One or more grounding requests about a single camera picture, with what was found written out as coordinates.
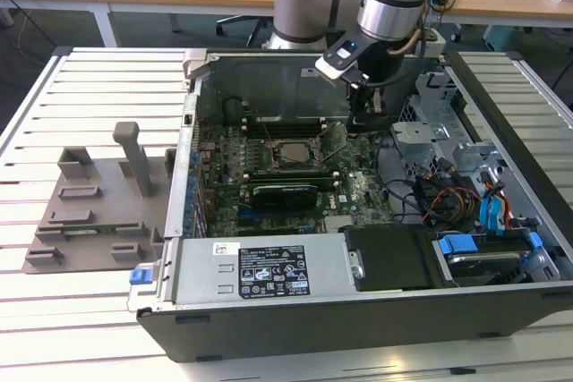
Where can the silver metal drive cage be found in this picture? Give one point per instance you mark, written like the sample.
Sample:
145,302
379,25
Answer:
436,131

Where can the hard disk in blue carrier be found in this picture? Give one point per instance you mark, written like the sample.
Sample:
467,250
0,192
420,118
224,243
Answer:
456,245

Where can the silver metal bracket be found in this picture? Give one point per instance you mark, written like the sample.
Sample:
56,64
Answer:
357,265

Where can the black RAM slot bank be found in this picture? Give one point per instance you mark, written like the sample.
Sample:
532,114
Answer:
327,180
286,129

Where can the black chair caster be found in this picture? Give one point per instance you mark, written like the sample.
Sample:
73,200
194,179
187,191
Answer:
456,37

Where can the teal plastic box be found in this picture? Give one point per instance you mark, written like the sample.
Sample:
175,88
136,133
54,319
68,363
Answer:
501,37

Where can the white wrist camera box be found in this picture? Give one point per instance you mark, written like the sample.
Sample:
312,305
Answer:
336,66

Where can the black open PC case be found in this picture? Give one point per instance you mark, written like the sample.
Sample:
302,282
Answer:
313,328

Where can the blue plastic case latch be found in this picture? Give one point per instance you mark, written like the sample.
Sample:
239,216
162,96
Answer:
139,277

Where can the silver chipset heatsink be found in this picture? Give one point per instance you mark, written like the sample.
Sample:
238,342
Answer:
338,223

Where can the grey-brown parts rack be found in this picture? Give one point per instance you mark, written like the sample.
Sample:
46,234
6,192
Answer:
112,203

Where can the white side camera mount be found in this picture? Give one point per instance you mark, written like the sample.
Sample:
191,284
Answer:
433,39

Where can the green motherboard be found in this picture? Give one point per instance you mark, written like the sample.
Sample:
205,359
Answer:
358,185

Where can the CPU socket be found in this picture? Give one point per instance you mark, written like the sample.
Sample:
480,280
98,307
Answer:
272,155

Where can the silver power supply unit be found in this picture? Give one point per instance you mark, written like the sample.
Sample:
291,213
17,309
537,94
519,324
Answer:
201,270

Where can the blue plastic clip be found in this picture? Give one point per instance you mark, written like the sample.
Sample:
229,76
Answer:
536,241

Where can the black graphics card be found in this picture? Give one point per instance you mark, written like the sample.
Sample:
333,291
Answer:
284,197

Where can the silver CPU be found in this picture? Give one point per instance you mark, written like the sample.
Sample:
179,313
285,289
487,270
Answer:
295,153

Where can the black office chair base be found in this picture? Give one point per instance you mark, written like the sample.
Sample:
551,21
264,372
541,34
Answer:
233,20

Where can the black plastic bay cover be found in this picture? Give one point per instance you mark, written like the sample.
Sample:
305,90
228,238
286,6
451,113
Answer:
389,257

